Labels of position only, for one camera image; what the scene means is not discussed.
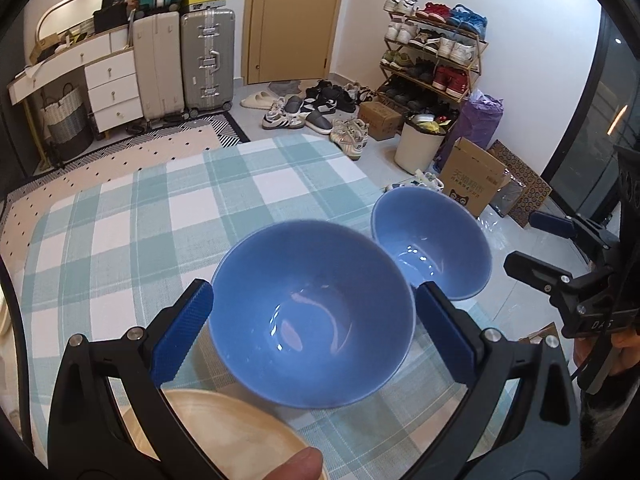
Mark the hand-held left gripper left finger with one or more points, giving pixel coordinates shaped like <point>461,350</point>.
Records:
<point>182,330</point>

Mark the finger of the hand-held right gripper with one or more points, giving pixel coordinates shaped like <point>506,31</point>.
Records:
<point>552,225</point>
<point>530,266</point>

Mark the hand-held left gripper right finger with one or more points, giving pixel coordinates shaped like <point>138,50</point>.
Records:
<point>445,330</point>

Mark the blue ceramic bowl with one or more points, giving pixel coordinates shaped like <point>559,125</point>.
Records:
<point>310,320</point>
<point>430,240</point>

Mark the cream speckled plate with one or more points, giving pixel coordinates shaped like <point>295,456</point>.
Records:
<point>235,430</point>

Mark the person's right forearm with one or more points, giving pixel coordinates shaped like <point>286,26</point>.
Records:
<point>607,425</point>

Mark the person's right hand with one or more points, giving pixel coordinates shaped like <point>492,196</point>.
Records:
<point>627,355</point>

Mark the person's left hand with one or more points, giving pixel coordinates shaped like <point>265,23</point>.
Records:
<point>295,465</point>

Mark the brown patterned doormat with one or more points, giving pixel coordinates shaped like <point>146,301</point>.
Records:
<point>530,185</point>

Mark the flat brown cardboard piece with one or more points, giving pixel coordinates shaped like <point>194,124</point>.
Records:
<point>545,334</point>

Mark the large printed cardboard box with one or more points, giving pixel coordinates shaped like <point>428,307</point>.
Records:
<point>472,175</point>

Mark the green checked tablecloth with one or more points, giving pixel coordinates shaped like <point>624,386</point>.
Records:
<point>125,240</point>

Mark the dark glass sliding door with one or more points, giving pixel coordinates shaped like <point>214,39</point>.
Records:
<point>595,110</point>

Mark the purple plastic bag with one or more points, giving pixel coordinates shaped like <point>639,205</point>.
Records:
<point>480,120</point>

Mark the white trash bin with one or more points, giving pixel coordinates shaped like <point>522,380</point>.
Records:
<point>417,147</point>

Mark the metal shoe rack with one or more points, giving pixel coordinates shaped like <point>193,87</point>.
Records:
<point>482,55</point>

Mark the beige rug striped border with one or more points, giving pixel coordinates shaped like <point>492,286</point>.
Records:
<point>150,145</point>

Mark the small brown cardboard box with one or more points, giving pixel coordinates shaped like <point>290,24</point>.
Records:
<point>380,120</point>

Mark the group of racked sneakers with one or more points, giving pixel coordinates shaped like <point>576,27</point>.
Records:
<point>435,45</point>

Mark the woven laundry basket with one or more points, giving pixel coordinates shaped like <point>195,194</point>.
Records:
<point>67,120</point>

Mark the scattered pile of shoes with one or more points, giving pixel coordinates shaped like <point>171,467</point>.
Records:
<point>310,110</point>

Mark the white vanity desk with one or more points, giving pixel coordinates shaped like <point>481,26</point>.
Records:
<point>107,75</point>

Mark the white suitcase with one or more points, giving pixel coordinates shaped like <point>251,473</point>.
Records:
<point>157,65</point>

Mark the silver suitcase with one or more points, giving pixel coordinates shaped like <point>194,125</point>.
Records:
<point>207,60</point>

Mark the beige wooden door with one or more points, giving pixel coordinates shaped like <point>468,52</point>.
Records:
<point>295,20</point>

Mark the yellow black shoe box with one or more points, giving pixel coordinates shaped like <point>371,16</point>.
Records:
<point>205,1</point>

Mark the black bag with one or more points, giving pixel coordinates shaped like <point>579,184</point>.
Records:
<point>112,7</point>

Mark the arched vanity mirror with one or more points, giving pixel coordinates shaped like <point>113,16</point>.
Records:
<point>70,15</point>

